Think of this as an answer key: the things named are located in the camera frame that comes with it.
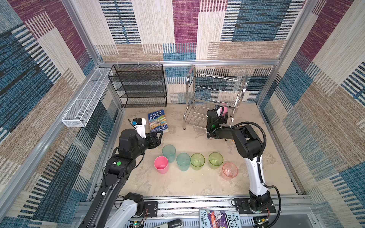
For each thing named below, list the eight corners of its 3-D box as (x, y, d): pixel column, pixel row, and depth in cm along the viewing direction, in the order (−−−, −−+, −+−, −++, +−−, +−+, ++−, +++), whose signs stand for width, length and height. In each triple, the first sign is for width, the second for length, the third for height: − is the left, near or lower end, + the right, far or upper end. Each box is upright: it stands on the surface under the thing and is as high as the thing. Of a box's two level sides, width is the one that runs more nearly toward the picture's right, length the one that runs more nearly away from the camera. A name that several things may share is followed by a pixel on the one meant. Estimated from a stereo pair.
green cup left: (190, 172, 88) (191, 166, 80) (190, 159, 93) (190, 153, 85) (204, 172, 88) (205, 166, 80) (202, 159, 93) (204, 153, 85)
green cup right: (207, 171, 88) (209, 165, 81) (206, 158, 93) (208, 152, 86) (221, 171, 88) (224, 165, 80) (219, 158, 93) (222, 152, 85)
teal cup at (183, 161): (182, 173, 87) (181, 165, 79) (177, 163, 91) (176, 155, 82) (191, 168, 89) (192, 160, 81) (186, 158, 93) (186, 150, 84)
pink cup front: (155, 174, 86) (152, 168, 78) (156, 163, 91) (154, 156, 83) (167, 174, 86) (166, 168, 78) (168, 163, 91) (167, 156, 83)
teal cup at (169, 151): (164, 163, 91) (161, 155, 82) (165, 153, 95) (162, 144, 86) (175, 163, 91) (174, 155, 82) (176, 153, 95) (175, 144, 86)
